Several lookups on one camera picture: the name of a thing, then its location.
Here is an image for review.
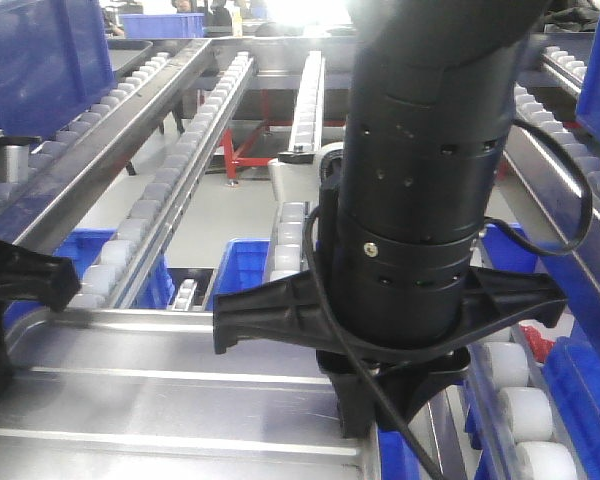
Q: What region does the black cable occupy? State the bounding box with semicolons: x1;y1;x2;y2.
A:
302;117;594;480

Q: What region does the white roller conveyor track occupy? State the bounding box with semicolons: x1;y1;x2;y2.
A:
72;49;256;309

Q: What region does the large blue plastic bin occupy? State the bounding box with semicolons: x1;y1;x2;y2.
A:
0;1;115;138

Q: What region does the blue bin lower right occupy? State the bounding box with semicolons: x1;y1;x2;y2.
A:
464;228;600;479

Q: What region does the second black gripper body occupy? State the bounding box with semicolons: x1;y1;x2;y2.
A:
0;240;80;396

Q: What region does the silver metal tray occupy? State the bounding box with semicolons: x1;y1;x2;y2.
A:
0;309;381;479

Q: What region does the blue bin lower left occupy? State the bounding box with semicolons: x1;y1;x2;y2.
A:
2;228;271;321

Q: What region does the red steel floor frame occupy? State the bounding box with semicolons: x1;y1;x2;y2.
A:
221;90;272;187

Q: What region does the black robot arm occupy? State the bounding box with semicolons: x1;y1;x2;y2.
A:
213;1;566;438

